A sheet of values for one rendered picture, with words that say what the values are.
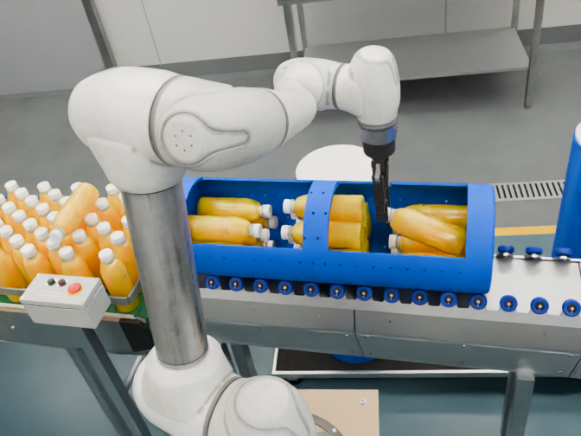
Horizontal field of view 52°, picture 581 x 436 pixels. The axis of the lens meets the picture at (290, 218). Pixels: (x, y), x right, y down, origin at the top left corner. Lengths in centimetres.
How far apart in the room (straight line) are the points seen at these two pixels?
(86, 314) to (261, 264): 49
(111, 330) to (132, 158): 111
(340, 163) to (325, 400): 89
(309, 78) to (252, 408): 68
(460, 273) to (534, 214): 194
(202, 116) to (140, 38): 445
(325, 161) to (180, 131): 130
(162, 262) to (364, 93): 56
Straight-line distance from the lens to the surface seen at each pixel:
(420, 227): 152
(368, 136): 136
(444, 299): 165
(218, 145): 78
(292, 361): 258
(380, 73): 127
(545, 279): 179
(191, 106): 79
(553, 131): 410
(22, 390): 315
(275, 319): 179
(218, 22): 498
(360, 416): 140
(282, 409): 111
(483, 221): 151
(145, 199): 96
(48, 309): 177
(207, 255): 166
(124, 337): 195
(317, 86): 131
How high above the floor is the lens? 220
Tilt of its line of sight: 40 degrees down
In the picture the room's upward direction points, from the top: 11 degrees counter-clockwise
